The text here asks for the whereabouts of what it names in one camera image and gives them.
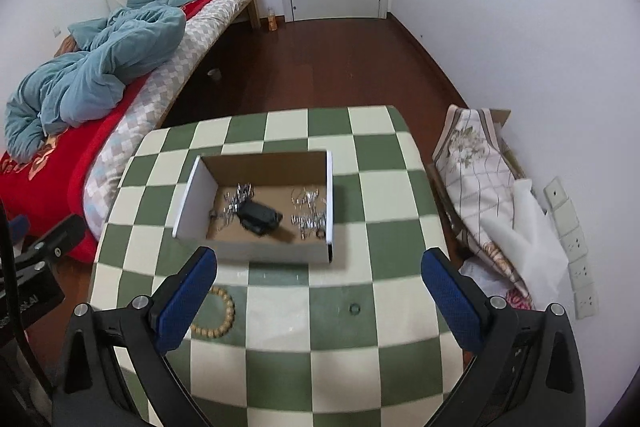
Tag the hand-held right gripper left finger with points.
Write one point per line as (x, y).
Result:
(187, 297)

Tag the green white checkered tablecloth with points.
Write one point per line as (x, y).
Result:
(380, 207)

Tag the grey checkered bed sheet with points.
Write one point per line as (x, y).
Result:
(170, 72)

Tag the small orange bottle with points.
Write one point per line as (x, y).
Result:
(271, 21)

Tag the white socket panel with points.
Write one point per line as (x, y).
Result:
(586, 303)
(573, 244)
(555, 193)
(566, 218)
(581, 274)

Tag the brown pillow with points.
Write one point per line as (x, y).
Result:
(65, 44)

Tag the wooden bed frame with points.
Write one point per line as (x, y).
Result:
(253, 9)

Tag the white cardboard box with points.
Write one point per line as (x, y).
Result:
(280, 252)

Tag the floral patterned cloth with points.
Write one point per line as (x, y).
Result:
(475, 172)

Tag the white plastic bag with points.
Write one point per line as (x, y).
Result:
(480, 274)

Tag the black fitness band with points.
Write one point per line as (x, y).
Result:
(255, 214)

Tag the blue quilt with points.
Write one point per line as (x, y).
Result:
(100, 67)

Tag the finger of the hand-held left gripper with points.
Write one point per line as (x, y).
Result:
(17, 227)
(57, 234)

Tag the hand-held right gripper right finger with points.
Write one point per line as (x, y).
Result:
(450, 302)

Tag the bed with red blanket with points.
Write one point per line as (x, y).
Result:
(55, 177)

